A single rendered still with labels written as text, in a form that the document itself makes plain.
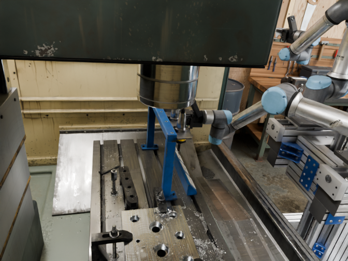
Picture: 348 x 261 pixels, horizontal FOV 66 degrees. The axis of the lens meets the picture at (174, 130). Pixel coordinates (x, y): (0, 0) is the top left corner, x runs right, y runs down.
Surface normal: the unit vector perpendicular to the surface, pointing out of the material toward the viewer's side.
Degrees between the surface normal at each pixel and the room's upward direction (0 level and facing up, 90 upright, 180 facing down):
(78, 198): 24
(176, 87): 90
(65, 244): 0
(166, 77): 90
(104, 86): 90
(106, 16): 90
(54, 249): 0
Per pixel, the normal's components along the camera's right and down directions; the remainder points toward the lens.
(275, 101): -0.74, 0.22
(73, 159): 0.18, -0.63
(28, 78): 0.24, 0.45
